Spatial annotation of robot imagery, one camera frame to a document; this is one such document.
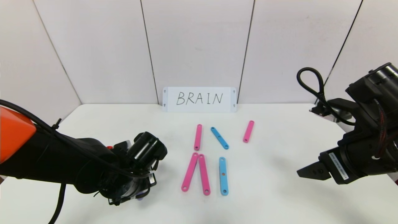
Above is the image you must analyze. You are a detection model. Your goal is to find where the long pink bar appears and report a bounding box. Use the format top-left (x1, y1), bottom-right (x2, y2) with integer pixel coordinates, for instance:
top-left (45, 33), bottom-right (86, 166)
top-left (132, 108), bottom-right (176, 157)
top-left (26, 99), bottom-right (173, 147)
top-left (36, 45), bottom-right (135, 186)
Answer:
top-left (198, 154), bottom-right (211, 196)
top-left (181, 152), bottom-right (199, 192)
top-left (194, 124), bottom-right (203, 151)

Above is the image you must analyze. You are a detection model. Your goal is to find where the short pink bar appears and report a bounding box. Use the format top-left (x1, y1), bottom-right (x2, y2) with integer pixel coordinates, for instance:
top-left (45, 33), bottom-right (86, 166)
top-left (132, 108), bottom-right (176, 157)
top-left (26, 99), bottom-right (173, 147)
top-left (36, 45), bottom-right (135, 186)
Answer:
top-left (243, 120), bottom-right (255, 143)

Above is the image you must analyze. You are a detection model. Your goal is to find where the black looped camera cable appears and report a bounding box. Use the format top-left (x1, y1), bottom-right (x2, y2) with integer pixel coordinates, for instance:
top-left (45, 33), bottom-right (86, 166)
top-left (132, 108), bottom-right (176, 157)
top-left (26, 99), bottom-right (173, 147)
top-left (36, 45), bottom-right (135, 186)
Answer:
top-left (296, 67), bottom-right (356, 125)

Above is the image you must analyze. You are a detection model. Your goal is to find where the long blue bar orange dot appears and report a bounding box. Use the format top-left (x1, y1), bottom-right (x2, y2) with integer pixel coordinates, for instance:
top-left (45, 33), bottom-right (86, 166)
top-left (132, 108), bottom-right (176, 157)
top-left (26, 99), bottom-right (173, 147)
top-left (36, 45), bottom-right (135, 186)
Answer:
top-left (219, 157), bottom-right (229, 196)

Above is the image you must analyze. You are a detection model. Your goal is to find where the short blue bar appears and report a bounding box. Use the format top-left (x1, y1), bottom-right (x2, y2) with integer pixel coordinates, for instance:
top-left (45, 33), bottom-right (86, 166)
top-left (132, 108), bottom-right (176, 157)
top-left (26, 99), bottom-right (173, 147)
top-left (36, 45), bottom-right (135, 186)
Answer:
top-left (211, 127), bottom-right (229, 150)

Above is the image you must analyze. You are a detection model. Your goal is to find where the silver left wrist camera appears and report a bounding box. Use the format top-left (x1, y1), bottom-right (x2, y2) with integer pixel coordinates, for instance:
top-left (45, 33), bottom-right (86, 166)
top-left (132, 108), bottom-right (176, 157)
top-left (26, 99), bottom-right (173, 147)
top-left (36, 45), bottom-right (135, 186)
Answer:
top-left (116, 141), bottom-right (132, 153)

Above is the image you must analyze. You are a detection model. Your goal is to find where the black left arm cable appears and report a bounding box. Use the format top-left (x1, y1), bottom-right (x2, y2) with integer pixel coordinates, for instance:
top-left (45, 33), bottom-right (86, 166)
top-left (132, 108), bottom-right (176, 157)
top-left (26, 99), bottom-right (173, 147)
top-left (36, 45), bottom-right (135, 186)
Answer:
top-left (48, 184), bottom-right (67, 224)

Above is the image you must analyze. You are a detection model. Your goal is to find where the white sign card reading BRAIN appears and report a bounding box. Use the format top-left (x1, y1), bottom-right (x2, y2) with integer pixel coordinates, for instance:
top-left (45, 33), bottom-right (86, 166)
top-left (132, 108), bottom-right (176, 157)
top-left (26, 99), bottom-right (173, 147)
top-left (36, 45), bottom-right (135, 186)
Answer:
top-left (162, 87), bottom-right (237, 113)

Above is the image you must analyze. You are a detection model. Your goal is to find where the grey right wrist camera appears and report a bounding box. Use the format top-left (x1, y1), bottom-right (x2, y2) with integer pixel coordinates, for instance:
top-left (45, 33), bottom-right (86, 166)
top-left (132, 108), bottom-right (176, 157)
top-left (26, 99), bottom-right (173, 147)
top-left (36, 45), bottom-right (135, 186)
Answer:
top-left (311, 98), bottom-right (356, 124)

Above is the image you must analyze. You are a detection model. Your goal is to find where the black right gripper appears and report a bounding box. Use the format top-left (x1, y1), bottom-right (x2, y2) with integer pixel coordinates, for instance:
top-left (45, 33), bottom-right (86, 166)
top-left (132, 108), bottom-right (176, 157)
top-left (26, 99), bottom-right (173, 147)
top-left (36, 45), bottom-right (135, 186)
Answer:
top-left (297, 140), bottom-right (389, 185)

